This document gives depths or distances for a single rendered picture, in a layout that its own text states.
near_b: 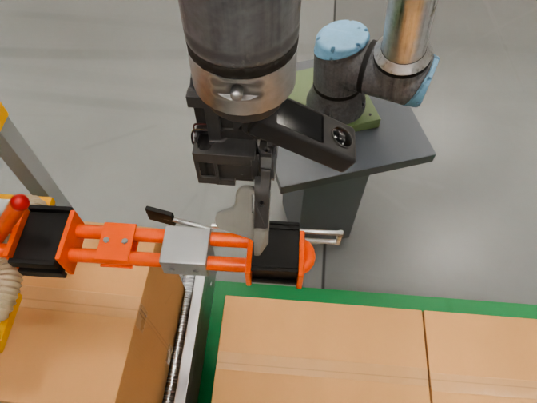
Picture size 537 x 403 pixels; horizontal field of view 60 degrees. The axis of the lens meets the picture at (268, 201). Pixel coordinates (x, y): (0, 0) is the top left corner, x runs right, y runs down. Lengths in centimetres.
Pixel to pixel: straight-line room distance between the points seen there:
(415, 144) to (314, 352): 71
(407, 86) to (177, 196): 132
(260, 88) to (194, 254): 38
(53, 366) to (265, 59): 84
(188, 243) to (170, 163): 172
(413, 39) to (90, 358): 101
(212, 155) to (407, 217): 188
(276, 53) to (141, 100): 238
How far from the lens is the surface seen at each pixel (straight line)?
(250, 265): 67
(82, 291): 110
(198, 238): 71
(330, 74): 138
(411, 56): 127
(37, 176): 163
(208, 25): 34
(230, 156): 45
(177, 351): 142
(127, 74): 289
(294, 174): 141
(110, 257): 73
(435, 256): 223
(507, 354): 156
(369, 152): 149
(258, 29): 34
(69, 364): 106
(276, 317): 143
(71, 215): 76
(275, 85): 38
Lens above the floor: 191
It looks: 59 degrees down
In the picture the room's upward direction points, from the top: straight up
